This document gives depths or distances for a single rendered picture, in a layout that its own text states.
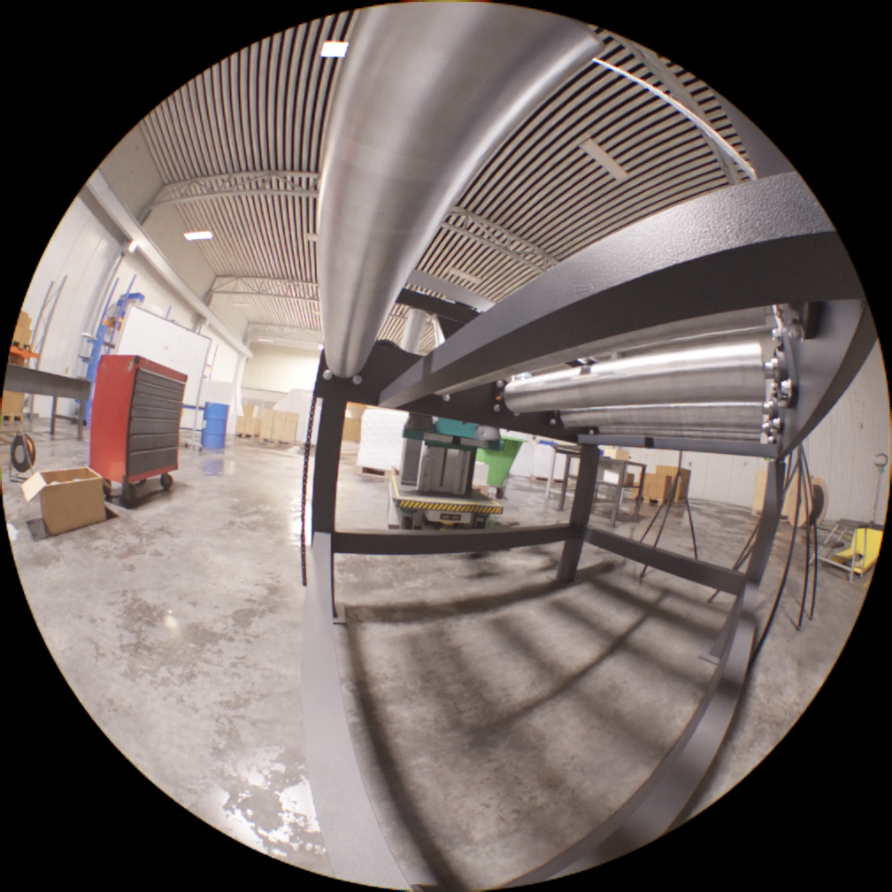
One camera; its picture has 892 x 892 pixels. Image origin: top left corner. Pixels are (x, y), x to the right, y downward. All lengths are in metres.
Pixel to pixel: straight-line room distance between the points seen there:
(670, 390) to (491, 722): 0.85
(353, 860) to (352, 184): 0.48
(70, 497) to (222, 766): 1.44
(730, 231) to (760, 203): 0.03
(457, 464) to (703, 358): 1.63
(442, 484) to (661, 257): 1.84
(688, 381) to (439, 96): 0.54
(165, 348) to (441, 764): 5.04
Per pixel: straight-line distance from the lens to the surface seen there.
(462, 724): 0.76
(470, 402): 0.94
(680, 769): 0.43
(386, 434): 4.24
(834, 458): 11.16
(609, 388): 0.65
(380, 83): 0.16
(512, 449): 3.61
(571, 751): 0.79
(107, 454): 2.20
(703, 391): 0.58
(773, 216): 0.16
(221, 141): 11.01
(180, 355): 5.06
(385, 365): 0.86
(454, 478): 1.90
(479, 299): 0.50
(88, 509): 1.90
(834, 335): 0.29
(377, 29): 0.17
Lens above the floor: 0.65
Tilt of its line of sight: level
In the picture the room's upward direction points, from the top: 8 degrees clockwise
